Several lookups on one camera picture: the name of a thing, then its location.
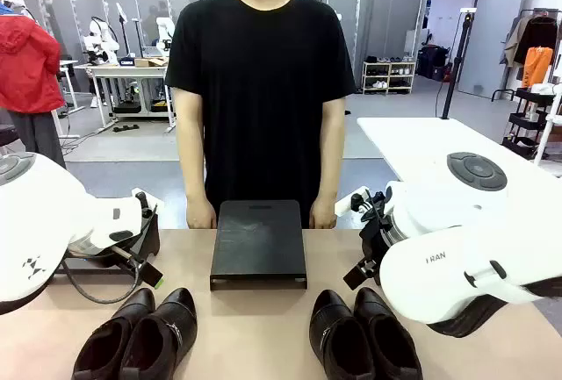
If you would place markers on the large white table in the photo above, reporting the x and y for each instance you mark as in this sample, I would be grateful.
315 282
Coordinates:
439 147

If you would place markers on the white workbench table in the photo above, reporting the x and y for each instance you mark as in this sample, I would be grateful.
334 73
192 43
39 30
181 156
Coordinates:
127 73

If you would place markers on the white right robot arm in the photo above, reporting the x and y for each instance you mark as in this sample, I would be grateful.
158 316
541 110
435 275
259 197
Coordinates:
443 239

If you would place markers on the person's left hand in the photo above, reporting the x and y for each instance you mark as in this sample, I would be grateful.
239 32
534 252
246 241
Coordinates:
322 215

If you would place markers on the person's right forearm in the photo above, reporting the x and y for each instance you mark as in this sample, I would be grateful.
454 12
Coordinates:
191 147

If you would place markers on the person's black t-shirt torso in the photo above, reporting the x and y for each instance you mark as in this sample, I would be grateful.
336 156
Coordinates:
263 90

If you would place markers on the black flat shoe stand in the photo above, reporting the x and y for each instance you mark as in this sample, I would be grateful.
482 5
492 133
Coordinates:
259 239

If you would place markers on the cardboard box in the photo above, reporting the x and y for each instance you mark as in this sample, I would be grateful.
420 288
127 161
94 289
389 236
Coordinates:
149 62

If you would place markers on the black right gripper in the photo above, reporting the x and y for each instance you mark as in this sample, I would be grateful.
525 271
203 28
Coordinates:
373 239

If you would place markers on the wooden shoe rack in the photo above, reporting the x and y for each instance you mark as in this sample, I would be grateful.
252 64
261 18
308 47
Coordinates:
388 77

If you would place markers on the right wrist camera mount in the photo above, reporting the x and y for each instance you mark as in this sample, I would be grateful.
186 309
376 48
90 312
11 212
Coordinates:
355 202

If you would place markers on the black stand with white panel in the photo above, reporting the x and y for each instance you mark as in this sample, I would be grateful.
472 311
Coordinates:
124 29

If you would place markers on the black clothes rack with garments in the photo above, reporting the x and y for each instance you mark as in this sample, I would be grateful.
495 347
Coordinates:
533 38

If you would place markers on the black pole with white head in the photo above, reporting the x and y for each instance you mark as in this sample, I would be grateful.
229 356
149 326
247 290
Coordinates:
456 64

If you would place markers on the black suitcases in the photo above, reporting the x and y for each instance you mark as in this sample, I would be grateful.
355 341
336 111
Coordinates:
432 63

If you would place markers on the person's right hand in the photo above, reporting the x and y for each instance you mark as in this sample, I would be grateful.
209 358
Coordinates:
201 215

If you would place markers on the black heeled ankle boot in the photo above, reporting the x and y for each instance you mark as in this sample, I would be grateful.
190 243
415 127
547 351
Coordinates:
110 336

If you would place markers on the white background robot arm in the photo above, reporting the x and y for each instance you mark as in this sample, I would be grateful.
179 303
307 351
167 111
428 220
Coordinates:
101 40
164 33

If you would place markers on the white metal frame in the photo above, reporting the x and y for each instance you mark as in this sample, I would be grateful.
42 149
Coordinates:
549 125

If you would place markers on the person's left forearm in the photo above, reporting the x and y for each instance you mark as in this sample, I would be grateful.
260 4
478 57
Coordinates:
331 147

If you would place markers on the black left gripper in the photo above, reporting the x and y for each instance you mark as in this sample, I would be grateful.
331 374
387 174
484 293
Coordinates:
98 258

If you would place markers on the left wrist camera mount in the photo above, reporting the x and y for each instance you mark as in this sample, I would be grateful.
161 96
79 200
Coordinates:
147 202

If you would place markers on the small white side table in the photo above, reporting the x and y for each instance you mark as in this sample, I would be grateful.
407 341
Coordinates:
68 90

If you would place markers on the black heeled boot with buckle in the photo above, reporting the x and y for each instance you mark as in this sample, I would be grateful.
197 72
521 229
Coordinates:
162 336

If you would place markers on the black power strip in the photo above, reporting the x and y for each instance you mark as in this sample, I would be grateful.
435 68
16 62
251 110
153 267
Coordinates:
126 128

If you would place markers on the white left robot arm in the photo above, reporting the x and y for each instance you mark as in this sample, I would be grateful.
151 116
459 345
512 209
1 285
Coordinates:
48 217

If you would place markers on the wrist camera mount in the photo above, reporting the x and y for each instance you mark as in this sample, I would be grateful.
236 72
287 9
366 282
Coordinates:
147 202
355 202

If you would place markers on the black trolley cart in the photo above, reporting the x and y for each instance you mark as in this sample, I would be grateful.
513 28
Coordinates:
527 121

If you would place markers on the bystander in red jacket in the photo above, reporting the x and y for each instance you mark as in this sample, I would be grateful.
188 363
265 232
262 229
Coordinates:
26 73

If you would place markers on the orange hanging garment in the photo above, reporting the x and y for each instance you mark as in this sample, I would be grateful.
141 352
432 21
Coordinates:
538 66

